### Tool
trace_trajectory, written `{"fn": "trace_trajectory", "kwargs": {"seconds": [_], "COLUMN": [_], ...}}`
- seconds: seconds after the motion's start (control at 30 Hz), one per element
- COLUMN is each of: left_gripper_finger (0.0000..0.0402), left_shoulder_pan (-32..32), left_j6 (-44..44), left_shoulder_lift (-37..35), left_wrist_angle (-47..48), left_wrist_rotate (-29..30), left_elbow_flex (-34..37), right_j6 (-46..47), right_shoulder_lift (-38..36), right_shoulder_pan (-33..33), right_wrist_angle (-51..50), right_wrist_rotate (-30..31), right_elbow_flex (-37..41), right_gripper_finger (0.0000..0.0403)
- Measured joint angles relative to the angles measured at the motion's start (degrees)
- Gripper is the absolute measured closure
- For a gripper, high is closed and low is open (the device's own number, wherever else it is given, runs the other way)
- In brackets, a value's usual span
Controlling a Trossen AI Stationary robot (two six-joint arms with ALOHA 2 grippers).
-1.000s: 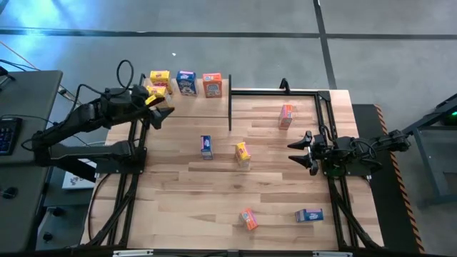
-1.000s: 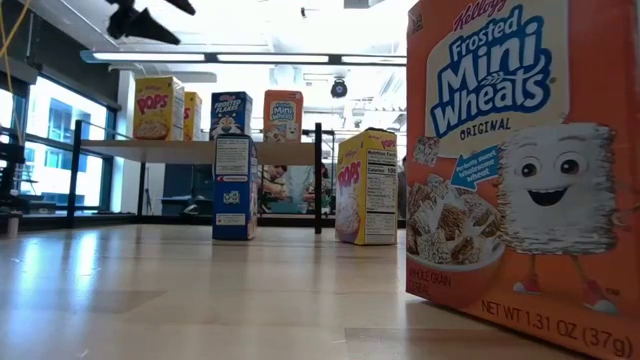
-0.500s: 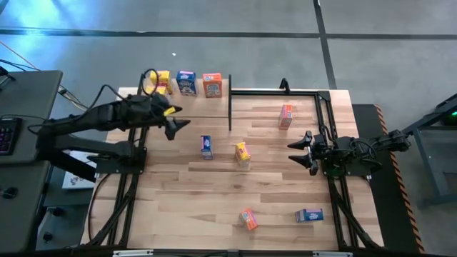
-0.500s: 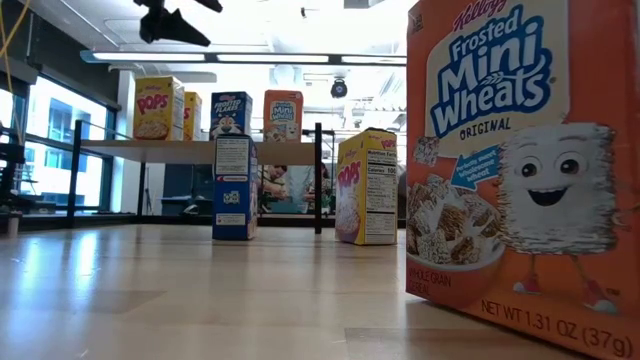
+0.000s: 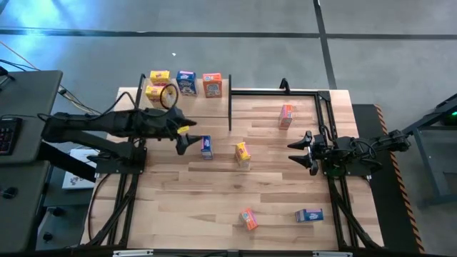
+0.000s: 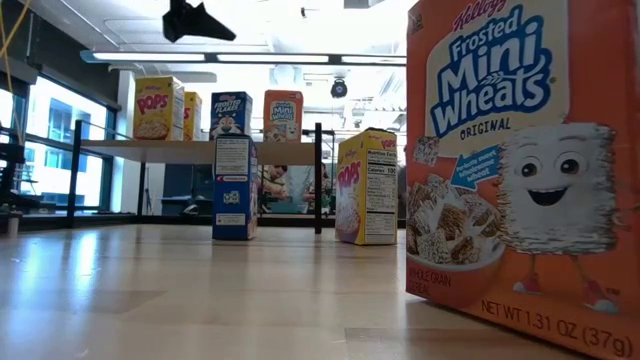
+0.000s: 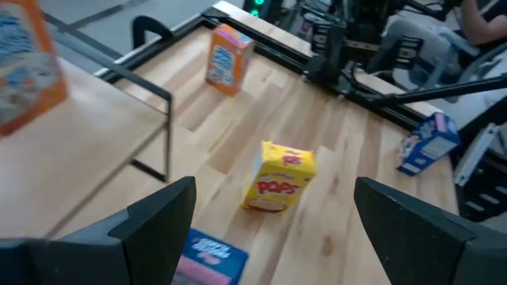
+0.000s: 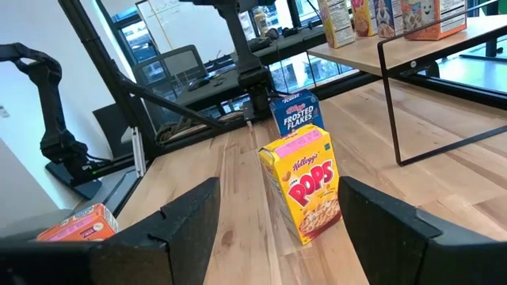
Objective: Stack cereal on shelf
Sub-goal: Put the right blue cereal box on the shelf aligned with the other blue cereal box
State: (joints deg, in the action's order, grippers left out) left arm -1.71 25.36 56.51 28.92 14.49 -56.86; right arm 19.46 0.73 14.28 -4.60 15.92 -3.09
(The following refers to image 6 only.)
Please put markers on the black aluminium table frame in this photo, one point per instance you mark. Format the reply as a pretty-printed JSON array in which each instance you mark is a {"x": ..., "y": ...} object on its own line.
[{"x": 150, "y": 220}]

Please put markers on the wooden shelf black metal frame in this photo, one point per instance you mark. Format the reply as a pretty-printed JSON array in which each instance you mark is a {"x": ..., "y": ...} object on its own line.
[{"x": 175, "y": 152}]

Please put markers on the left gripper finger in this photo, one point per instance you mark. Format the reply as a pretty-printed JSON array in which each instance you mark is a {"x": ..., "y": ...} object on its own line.
[{"x": 210, "y": 25}]

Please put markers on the blue Frosted Flakes cereal box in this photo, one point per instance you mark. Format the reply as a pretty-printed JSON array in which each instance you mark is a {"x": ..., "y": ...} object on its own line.
[
  {"x": 230, "y": 115},
  {"x": 235, "y": 200}
]

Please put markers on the orange Mini Wheats cereal box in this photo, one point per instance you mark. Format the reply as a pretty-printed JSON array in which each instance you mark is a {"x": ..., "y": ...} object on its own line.
[
  {"x": 500, "y": 200},
  {"x": 282, "y": 117}
]

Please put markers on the long ceiling light bar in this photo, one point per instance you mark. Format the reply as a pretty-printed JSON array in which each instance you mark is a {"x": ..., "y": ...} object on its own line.
[{"x": 150, "y": 56}]

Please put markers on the yellow Corn Pops cereal box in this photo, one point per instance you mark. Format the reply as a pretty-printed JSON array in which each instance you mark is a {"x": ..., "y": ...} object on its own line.
[
  {"x": 365, "y": 200},
  {"x": 193, "y": 117},
  {"x": 155, "y": 110}
]

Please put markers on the person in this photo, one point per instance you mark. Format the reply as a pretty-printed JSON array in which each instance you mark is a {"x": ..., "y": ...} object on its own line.
[
  {"x": 272, "y": 182},
  {"x": 322, "y": 190}
]

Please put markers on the black hanging camera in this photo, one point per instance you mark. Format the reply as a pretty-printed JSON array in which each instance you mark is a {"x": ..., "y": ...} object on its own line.
[{"x": 339, "y": 89}]

